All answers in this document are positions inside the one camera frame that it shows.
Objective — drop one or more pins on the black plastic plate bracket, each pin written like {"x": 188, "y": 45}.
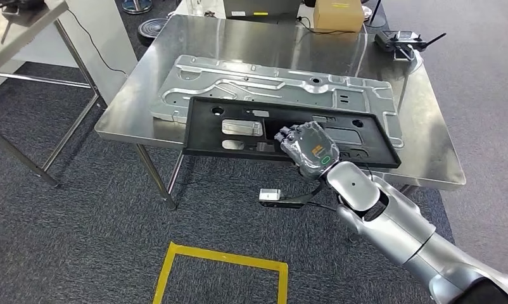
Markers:
{"x": 203, "y": 134}

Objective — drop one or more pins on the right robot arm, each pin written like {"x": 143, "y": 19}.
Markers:
{"x": 396, "y": 226}

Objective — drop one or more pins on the steel workbench table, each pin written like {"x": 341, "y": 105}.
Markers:
{"x": 279, "y": 46}

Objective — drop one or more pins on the stamped grey metal panel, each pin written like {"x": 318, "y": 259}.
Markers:
{"x": 237, "y": 84}

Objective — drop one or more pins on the black round stool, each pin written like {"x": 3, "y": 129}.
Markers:
{"x": 153, "y": 28}

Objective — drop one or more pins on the brown cardboard box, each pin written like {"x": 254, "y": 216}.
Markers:
{"x": 338, "y": 14}

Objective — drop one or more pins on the black remote controller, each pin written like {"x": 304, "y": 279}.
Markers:
{"x": 396, "y": 42}

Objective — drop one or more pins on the chrome round base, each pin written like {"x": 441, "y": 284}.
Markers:
{"x": 136, "y": 6}

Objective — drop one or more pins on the white cabinet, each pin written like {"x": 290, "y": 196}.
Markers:
{"x": 107, "y": 33}

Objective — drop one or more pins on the black stand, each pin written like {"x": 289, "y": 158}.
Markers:
{"x": 378, "y": 8}

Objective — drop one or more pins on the steel side table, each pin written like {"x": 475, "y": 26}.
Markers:
{"x": 27, "y": 29}

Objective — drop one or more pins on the black device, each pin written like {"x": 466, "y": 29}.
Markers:
{"x": 23, "y": 4}

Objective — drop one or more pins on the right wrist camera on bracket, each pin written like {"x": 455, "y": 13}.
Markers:
{"x": 269, "y": 194}

